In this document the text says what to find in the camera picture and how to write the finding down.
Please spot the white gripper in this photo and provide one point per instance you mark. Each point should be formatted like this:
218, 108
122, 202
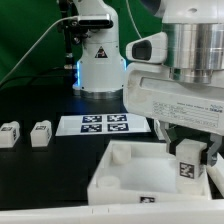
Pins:
149, 92

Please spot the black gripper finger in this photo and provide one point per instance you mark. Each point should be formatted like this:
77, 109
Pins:
210, 154

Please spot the white square tabletop part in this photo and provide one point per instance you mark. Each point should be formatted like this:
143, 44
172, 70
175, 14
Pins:
139, 172

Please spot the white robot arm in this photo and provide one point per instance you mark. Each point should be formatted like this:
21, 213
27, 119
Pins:
175, 76

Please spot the white L-shaped obstacle fence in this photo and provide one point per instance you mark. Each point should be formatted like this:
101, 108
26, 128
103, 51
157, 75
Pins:
187, 212

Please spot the white marker base plate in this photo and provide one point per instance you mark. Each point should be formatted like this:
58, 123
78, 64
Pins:
102, 124

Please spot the black camera on stand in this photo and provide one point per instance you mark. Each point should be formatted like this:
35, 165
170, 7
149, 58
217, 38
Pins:
79, 17

